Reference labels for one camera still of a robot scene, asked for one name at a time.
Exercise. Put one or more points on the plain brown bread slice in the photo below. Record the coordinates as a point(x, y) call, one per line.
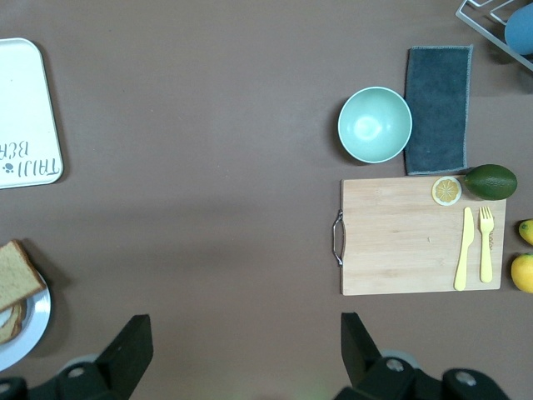
point(16, 275)

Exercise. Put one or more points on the dark green avocado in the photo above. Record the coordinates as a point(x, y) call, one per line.
point(491, 182)

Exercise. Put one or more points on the lemon slice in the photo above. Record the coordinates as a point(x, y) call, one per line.
point(446, 191)

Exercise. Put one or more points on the round yellow lemon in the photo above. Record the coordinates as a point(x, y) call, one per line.
point(524, 273)

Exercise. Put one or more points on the round pale lavender plate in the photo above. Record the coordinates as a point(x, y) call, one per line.
point(35, 321)

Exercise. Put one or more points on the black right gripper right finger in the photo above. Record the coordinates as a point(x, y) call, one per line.
point(362, 358)

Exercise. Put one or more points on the yellow plastic fork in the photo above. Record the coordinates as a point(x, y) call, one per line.
point(486, 258)

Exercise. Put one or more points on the wooden cutting board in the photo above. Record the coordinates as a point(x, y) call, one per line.
point(395, 250)

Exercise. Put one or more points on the toasted bread slice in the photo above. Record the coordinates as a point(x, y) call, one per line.
point(12, 331)

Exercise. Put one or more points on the mint green bowl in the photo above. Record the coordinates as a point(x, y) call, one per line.
point(375, 125)

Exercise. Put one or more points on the yellow plastic knife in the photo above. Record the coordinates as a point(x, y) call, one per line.
point(463, 258)

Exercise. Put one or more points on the blue cup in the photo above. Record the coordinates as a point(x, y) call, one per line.
point(520, 33)

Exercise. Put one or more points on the elongated yellow lemon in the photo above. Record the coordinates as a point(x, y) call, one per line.
point(528, 231)

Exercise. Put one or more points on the cream tray with bear print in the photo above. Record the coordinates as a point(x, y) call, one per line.
point(25, 104)

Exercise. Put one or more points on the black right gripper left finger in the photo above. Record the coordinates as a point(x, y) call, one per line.
point(125, 358)

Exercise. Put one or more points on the dark grey cloth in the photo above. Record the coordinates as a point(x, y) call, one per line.
point(437, 104)

